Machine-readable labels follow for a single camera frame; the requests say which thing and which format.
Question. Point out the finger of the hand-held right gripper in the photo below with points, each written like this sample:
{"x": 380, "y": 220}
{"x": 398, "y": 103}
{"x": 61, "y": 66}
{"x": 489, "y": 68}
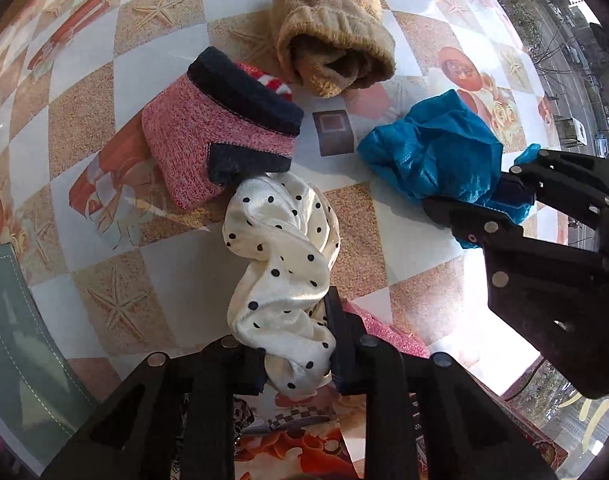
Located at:
{"x": 574, "y": 180}
{"x": 469, "y": 220}

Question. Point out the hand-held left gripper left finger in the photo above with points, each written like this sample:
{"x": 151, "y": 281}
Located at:
{"x": 247, "y": 370}

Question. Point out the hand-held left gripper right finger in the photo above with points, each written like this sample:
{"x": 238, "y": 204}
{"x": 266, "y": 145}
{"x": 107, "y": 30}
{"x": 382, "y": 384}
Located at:
{"x": 342, "y": 355}

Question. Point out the small pink sponge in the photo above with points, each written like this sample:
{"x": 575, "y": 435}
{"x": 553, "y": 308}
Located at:
{"x": 389, "y": 335}

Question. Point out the blue cloth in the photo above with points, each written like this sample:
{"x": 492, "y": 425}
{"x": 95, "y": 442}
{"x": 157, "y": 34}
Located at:
{"x": 434, "y": 150}

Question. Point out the white polka dot scrunchie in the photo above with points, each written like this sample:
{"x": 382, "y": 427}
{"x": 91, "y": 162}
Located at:
{"x": 279, "y": 270}

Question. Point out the grey storage box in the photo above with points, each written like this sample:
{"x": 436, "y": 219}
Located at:
{"x": 19, "y": 350}

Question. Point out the beige knit hat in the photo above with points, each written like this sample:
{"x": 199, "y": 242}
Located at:
{"x": 329, "y": 25}

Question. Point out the pink knit sock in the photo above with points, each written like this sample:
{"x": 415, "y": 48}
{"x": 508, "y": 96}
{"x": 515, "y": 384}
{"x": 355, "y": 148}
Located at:
{"x": 184, "y": 135}

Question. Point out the floral tissue pack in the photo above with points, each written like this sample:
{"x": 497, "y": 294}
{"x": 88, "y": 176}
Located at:
{"x": 294, "y": 455}

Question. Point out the red patterned carton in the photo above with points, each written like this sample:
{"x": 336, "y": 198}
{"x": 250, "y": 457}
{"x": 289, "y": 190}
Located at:
{"x": 539, "y": 440}

